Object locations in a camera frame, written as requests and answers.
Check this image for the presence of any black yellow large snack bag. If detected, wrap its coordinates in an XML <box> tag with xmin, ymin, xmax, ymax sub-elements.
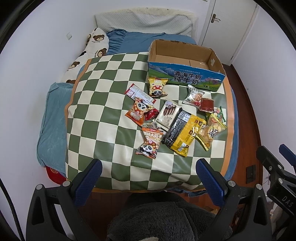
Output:
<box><xmin>162</xmin><ymin>110</ymin><xmax>206</xmax><ymax>157</ymax></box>

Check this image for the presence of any black floor socket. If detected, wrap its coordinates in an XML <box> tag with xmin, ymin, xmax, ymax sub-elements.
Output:
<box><xmin>246</xmin><ymin>165</ymin><xmax>256</xmax><ymax>184</ymax></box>

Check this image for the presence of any dark red jerky packet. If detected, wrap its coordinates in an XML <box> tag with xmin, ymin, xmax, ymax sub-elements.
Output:
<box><xmin>199</xmin><ymin>98</ymin><xmax>214</xmax><ymax>113</ymax></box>

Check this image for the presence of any red cushion under bed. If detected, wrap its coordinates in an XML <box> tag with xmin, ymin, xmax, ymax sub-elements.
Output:
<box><xmin>45</xmin><ymin>166</ymin><xmax>66</xmax><ymax>185</ymax></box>

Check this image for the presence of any orange sunflower seed panda bag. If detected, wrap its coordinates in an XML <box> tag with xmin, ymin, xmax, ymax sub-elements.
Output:
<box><xmin>135</xmin><ymin>121</ymin><xmax>164</xmax><ymax>159</ymax></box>

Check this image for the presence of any white cookie snack packet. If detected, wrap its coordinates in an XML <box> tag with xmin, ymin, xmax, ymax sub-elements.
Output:
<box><xmin>182</xmin><ymin>84</ymin><xmax>205</xmax><ymax>108</ymax></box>

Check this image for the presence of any grey white pillow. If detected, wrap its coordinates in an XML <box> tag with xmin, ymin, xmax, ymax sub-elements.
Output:
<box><xmin>94</xmin><ymin>8</ymin><xmax>198</xmax><ymax>38</ymax></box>

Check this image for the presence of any small red snack packet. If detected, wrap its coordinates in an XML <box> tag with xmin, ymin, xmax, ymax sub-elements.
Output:
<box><xmin>144</xmin><ymin>108</ymin><xmax>159</xmax><ymax>121</ymax></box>

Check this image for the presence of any yellow guoba snack bag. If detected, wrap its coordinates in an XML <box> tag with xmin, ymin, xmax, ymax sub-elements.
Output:
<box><xmin>148</xmin><ymin>77</ymin><xmax>168</xmax><ymax>97</ymax></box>

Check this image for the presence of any door handle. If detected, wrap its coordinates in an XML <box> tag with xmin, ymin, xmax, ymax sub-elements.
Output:
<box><xmin>211</xmin><ymin>14</ymin><xmax>221</xmax><ymax>23</ymax></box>

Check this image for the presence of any orange panda snack bag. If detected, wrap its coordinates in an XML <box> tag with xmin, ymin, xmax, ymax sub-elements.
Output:
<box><xmin>125</xmin><ymin>97</ymin><xmax>153</xmax><ymax>126</ymax></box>

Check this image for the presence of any colourful candy bag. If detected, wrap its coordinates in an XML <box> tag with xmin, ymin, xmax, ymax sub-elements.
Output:
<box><xmin>214</xmin><ymin>106</ymin><xmax>226</xmax><ymax>125</ymax></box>

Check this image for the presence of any white chocolate stick box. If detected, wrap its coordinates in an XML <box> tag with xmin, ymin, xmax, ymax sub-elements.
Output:
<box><xmin>156</xmin><ymin>100</ymin><xmax>182</xmax><ymax>131</ymax></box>

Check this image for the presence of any blue milk cardboard box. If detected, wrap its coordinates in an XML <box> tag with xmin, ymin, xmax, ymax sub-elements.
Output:
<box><xmin>148</xmin><ymin>40</ymin><xmax>226</xmax><ymax>92</ymax></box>

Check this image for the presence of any yellow clear puff snack bag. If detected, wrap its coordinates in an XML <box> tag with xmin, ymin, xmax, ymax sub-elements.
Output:
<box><xmin>194</xmin><ymin>113</ymin><xmax>227</xmax><ymax>151</ymax></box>

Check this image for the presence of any dark fuzzy clothing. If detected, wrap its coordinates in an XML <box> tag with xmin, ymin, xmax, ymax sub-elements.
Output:
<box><xmin>106</xmin><ymin>191</ymin><xmax>215</xmax><ymax>240</ymax></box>

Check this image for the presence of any bear print pillow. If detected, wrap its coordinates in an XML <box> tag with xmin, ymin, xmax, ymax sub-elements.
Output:
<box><xmin>61</xmin><ymin>28</ymin><xmax>109</xmax><ymax>82</ymax></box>

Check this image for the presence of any wall switch plate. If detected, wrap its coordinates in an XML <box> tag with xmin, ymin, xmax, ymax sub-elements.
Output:
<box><xmin>66</xmin><ymin>33</ymin><xmax>72</xmax><ymax>40</ymax></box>

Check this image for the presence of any green white checkered mat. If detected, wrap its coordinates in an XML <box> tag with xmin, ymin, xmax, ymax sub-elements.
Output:
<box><xmin>65</xmin><ymin>52</ymin><xmax>238</xmax><ymax>192</ymax></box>

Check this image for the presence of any white door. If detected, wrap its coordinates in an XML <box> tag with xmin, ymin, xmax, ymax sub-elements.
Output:
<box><xmin>199</xmin><ymin>0</ymin><xmax>257</xmax><ymax>65</ymax></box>

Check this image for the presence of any red white long snack packet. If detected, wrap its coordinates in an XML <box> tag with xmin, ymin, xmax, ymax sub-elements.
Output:
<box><xmin>125</xmin><ymin>84</ymin><xmax>156</xmax><ymax>105</ymax></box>

